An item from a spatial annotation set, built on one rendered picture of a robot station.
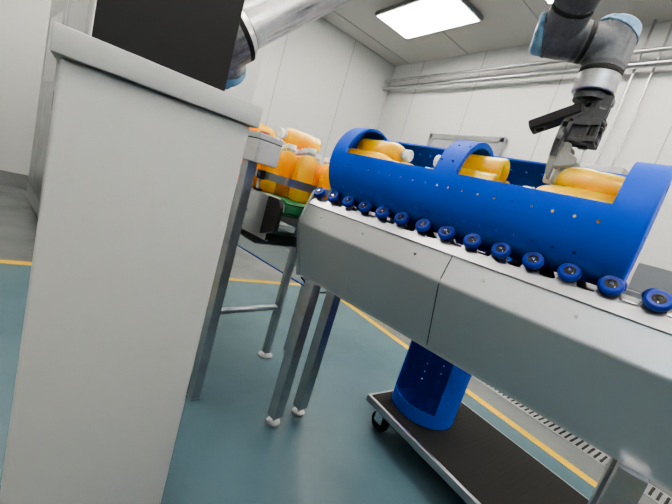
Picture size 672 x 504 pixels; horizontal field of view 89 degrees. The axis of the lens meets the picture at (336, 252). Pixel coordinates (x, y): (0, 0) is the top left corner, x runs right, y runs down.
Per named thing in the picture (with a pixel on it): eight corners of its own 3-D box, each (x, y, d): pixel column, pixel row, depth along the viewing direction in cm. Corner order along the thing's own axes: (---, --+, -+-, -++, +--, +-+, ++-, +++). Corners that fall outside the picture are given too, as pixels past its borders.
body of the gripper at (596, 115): (592, 144, 79) (615, 90, 77) (551, 139, 84) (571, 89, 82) (595, 153, 85) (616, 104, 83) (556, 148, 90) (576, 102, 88)
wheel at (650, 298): (679, 293, 64) (675, 299, 66) (648, 284, 67) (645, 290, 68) (671, 312, 63) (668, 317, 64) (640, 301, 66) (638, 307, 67)
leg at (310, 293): (271, 429, 139) (313, 285, 128) (263, 420, 142) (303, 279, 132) (282, 425, 143) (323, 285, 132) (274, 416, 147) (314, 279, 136)
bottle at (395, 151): (365, 160, 131) (405, 169, 119) (355, 153, 126) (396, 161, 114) (372, 143, 131) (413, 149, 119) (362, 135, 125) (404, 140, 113)
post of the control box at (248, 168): (190, 401, 141) (248, 160, 124) (186, 395, 143) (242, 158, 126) (199, 398, 144) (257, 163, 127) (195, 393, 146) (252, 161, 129)
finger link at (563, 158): (567, 178, 81) (584, 141, 80) (540, 173, 84) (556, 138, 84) (568, 183, 83) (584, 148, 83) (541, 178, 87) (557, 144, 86)
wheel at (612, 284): (616, 270, 71) (614, 276, 72) (593, 277, 72) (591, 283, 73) (631, 287, 68) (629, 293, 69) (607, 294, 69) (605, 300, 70)
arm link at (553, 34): (549, -8, 81) (607, 1, 78) (527, 40, 91) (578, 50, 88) (542, 15, 77) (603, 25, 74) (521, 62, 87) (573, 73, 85)
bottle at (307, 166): (303, 202, 134) (316, 155, 131) (287, 197, 135) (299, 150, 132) (309, 203, 141) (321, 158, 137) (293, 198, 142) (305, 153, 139)
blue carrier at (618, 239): (615, 297, 67) (682, 151, 61) (319, 197, 123) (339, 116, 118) (623, 289, 88) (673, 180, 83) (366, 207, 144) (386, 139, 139)
